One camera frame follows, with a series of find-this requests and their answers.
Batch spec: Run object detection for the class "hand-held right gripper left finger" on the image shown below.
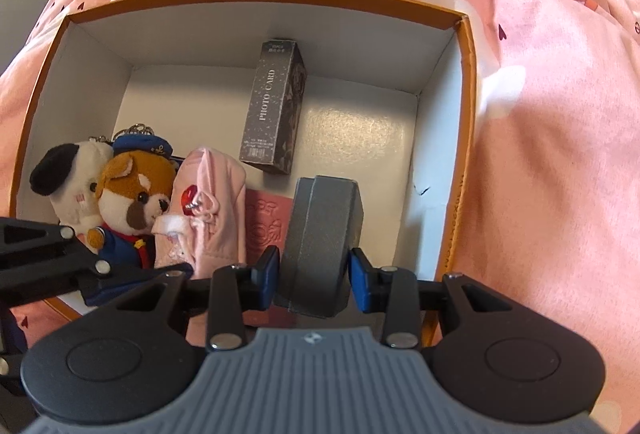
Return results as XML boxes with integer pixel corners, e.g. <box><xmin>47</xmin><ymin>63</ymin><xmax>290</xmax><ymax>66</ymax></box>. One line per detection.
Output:
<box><xmin>107</xmin><ymin>245</ymin><xmax>281</xmax><ymax>353</ymax></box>

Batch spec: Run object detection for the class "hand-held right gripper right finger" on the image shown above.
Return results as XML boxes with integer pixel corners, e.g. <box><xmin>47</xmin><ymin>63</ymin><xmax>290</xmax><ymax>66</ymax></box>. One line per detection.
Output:
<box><xmin>349</xmin><ymin>247</ymin><xmax>522</xmax><ymax>351</ymax></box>

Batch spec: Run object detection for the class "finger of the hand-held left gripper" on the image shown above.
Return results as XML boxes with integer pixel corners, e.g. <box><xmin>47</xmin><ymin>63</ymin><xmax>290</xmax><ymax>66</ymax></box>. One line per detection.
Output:
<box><xmin>0</xmin><ymin>308</ymin><xmax>30</xmax><ymax>398</ymax></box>
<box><xmin>0</xmin><ymin>215</ymin><xmax>195</xmax><ymax>310</ymax></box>

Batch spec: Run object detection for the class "pink embossed card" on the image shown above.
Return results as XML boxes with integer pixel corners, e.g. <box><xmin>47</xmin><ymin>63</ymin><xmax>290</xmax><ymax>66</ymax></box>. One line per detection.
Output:
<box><xmin>244</xmin><ymin>188</ymin><xmax>296</xmax><ymax>328</ymax></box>

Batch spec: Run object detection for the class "grey box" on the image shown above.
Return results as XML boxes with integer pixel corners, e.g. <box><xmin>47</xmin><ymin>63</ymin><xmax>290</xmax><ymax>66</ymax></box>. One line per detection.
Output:
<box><xmin>272</xmin><ymin>174</ymin><xmax>364</xmax><ymax>318</ymax></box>

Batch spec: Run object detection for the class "pink fabric pouch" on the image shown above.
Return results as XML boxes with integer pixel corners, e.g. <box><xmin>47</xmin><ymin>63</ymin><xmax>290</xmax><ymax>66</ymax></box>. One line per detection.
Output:
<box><xmin>151</xmin><ymin>145</ymin><xmax>249</xmax><ymax>280</ymax></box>

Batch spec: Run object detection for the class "brown fox plush blue uniform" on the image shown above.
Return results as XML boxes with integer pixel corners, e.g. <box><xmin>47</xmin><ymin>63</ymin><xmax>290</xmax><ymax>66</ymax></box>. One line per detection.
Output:
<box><xmin>87</xmin><ymin>127</ymin><xmax>177</xmax><ymax>271</ymax></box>

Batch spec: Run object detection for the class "white black-eared plush keychain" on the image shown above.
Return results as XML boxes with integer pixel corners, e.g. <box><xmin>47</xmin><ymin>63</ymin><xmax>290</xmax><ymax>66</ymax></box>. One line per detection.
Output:
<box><xmin>29</xmin><ymin>137</ymin><xmax>117</xmax><ymax>251</ymax></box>

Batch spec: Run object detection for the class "orange cardboard box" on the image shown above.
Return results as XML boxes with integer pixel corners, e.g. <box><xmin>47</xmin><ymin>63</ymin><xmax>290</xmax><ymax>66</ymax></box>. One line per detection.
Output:
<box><xmin>10</xmin><ymin>0</ymin><xmax>477</xmax><ymax>351</ymax></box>

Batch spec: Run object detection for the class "dark slim card box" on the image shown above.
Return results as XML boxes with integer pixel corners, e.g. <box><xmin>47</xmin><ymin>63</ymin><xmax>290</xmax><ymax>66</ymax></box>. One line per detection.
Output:
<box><xmin>239</xmin><ymin>38</ymin><xmax>307</xmax><ymax>175</ymax></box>

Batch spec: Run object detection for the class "pink heart-print duvet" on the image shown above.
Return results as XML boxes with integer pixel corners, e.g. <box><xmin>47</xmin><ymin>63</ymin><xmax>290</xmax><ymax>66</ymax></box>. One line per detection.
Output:
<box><xmin>0</xmin><ymin>0</ymin><xmax>640</xmax><ymax>434</ymax></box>

